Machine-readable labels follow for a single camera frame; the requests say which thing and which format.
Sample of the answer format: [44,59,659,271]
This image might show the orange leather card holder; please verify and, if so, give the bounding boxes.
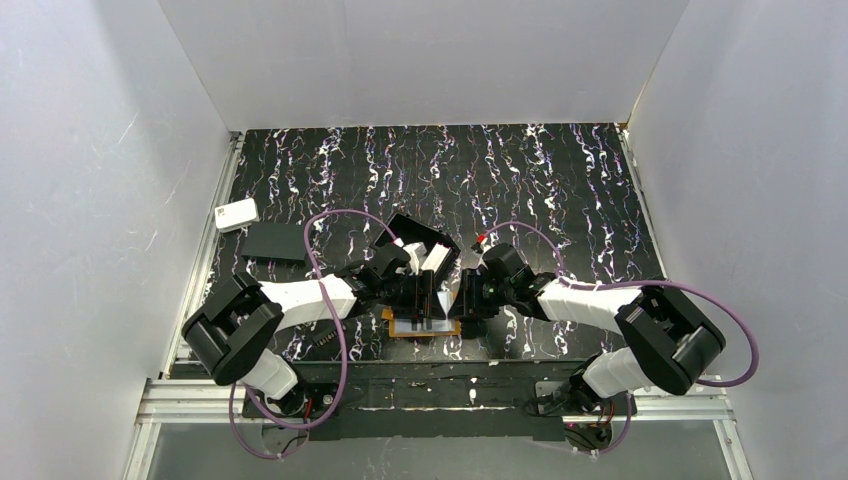
[381,308,461,338]

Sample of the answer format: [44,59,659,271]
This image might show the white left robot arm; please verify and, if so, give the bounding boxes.
[182,242,454,400]

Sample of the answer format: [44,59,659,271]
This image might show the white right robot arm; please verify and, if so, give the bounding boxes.
[447,244,726,404]

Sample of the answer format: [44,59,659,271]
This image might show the black card box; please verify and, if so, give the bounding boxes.
[369,211,460,284]

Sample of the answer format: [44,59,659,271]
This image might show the black comb strip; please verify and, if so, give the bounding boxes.
[312,323,339,347]

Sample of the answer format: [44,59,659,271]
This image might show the black box lid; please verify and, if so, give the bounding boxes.
[240,222,307,265]

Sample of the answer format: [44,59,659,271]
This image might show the small white box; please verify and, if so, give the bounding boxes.
[213,198,259,233]

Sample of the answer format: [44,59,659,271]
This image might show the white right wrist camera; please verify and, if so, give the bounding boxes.
[471,234,493,268]

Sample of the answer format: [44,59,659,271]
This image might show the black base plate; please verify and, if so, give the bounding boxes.
[241,360,637,443]

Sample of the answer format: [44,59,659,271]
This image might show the aluminium frame rail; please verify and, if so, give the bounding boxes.
[123,132,245,479]

